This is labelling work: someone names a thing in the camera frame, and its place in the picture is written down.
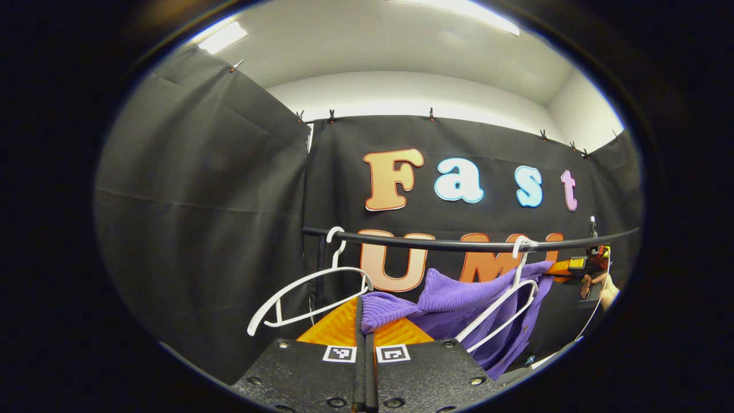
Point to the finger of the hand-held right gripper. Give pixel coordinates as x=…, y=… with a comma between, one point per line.
x=565, y=268

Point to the black backdrop cloth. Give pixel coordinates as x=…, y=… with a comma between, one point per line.
x=200, y=229

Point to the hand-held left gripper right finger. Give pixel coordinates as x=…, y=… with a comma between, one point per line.
x=430, y=373

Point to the long ceiling light panel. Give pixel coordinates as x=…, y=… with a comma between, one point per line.
x=470, y=11

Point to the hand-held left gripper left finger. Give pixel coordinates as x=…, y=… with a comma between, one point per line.
x=298, y=373

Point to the row of small cloth clips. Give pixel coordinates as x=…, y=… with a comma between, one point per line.
x=331, y=116

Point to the white floor board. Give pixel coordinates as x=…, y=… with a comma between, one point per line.
x=559, y=353

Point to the black clothes rail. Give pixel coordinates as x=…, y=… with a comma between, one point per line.
x=436, y=245

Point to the small ceiling light panel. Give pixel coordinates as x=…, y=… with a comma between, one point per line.
x=223, y=38

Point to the white plastic clothes hanger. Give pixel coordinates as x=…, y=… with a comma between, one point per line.
x=338, y=252
x=517, y=267

